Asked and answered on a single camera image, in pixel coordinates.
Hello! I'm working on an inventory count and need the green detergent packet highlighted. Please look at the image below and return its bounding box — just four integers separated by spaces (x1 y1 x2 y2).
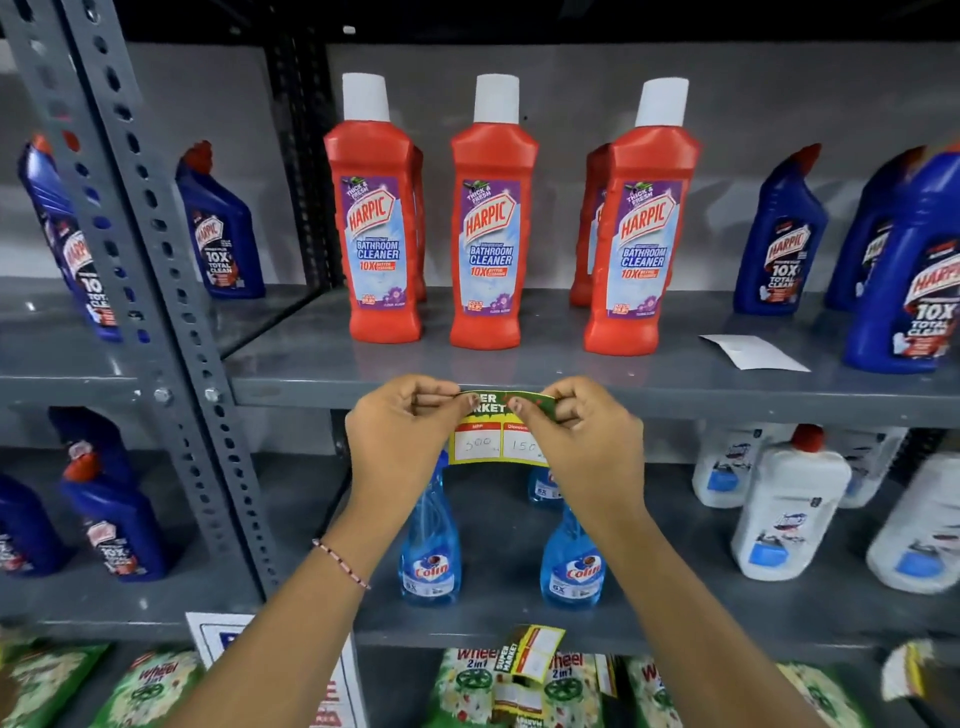
88 649 205 728
0 637 111 728
777 661 873 728
424 647 526 728
541 651 610 728
624 655 685 728

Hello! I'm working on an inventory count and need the blue toilet cleaner bottle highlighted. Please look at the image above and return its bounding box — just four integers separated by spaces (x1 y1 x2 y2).
17 133 123 344
58 452 171 583
174 140 267 300
48 406 138 489
842 139 960 375
823 145 929 313
0 472 70 578
732 143 830 317

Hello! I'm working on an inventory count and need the white paper slip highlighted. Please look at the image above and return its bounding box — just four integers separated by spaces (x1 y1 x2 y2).
699 333 812 374

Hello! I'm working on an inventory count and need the yellow and green price label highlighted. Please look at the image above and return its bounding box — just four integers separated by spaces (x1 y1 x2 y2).
447 389 561 468

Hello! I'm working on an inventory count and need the white cleaner bottle red cap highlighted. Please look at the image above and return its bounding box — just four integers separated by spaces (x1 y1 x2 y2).
730 423 854 583

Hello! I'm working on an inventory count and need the strip of yellow price labels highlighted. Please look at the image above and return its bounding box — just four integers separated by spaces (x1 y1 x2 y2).
490 624 567 728

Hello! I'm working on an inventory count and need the white printed sign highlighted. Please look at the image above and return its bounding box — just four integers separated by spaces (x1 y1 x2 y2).
185 612 369 728

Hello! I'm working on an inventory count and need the red bathroom cleaner bottle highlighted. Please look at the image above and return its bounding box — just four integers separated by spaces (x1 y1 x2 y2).
583 76 704 357
568 143 614 309
449 72 540 352
323 72 424 345
410 145 428 304

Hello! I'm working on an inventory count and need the curled yellow price label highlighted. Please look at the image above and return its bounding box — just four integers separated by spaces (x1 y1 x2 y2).
880 638 936 704

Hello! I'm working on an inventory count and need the red and white thread bracelet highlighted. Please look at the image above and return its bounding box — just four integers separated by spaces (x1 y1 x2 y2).
312 537 372 591

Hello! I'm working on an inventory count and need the person's left hand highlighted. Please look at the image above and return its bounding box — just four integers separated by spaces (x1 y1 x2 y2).
345 374 482 520

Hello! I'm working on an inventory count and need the person's right hand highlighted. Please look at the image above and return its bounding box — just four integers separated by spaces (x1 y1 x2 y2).
506 375 647 531

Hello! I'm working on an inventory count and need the grey perforated metal upright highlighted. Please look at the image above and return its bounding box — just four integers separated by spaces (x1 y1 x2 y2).
0 0 285 603

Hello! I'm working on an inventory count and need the dark perforated metal upright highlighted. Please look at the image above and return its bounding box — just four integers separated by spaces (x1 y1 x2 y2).
264 28 345 292

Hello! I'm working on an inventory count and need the blue glass cleaner spray bottle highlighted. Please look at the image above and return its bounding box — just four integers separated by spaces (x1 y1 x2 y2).
526 466 564 507
398 448 464 607
539 501 607 610

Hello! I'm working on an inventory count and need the person's left forearm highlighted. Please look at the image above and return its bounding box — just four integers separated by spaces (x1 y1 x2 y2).
166 498 444 728

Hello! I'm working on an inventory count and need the grey metal shelf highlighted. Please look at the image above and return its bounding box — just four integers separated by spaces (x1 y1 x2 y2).
223 286 960 430
0 448 265 643
0 276 320 411
253 448 960 664

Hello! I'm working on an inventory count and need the person's right forearm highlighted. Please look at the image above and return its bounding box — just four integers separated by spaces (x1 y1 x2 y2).
579 504 831 728

